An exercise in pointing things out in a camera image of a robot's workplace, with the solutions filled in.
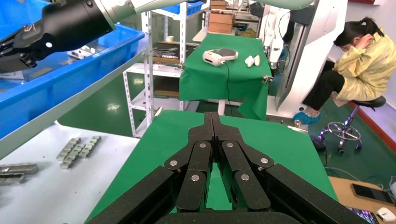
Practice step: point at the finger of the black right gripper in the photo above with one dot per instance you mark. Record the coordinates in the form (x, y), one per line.
(15, 65)
(7, 46)

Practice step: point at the small blue bin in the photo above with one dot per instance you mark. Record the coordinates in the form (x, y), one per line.
(193, 6)

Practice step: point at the white tape roll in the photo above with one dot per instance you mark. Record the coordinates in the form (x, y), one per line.
(169, 39)

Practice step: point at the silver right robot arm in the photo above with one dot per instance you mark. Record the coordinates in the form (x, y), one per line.
(123, 6)

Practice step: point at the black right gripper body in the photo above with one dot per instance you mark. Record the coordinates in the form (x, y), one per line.
(71, 24)

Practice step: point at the black smartphone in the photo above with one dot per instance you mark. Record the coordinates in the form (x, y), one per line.
(372, 194)

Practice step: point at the white robot body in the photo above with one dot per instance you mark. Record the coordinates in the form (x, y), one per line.
(306, 55)

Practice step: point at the person in yellow jacket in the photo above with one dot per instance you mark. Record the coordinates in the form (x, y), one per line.
(365, 71)

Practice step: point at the white rack shelf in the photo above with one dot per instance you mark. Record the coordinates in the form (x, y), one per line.
(145, 103)
(161, 70)

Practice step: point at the brown desk board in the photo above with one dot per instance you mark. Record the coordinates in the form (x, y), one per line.
(342, 194)

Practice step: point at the white VR headset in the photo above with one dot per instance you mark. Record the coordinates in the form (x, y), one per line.
(216, 57)

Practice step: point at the perforated white rack post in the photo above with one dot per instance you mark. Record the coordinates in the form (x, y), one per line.
(149, 77)
(128, 102)
(183, 46)

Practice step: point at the large blue plastic bin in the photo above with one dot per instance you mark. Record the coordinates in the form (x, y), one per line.
(62, 83)

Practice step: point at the notched metal strip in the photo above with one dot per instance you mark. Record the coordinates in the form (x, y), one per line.
(10, 178)
(90, 146)
(18, 168)
(68, 149)
(71, 157)

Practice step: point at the green table cloth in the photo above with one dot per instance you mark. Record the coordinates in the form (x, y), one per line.
(173, 133)

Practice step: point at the black round stool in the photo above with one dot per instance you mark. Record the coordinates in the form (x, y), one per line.
(368, 103)

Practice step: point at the grey tape strip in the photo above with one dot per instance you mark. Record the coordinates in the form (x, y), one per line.
(66, 61)
(40, 72)

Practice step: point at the sheet metal part with bracket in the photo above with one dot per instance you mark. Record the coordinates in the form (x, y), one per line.
(82, 51)

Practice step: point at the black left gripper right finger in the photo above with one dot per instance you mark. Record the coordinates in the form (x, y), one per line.
(235, 160)

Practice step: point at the brown cardboard box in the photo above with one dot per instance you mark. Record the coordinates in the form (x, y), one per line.
(221, 23)

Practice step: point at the green cloth covered table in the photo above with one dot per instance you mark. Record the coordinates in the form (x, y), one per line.
(210, 83)

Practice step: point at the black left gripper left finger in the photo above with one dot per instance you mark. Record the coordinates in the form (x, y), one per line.
(198, 160)

